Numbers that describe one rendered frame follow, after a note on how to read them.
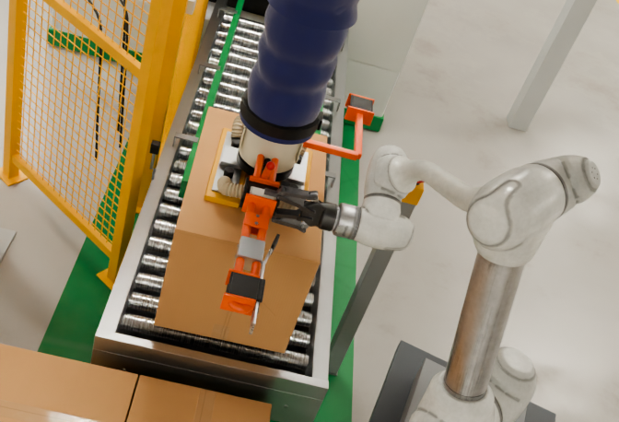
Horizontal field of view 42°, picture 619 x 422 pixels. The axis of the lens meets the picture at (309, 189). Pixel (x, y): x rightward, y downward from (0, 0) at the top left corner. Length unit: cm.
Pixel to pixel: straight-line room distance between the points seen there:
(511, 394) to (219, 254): 83
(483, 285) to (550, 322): 232
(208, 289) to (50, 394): 51
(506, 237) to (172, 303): 112
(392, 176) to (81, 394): 105
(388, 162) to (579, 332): 212
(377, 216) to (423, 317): 162
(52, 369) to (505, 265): 134
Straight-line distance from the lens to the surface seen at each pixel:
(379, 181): 213
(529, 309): 401
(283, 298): 228
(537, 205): 160
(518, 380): 204
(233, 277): 185
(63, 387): 239
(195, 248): 219
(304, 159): 246
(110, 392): 238
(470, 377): 185
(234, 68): 379
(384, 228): 209
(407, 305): 369
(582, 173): 171
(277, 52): 205
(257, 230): 203
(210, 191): 226
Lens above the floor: 249
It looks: 38 degrees down
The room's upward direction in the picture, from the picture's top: 19 degrees clockwise
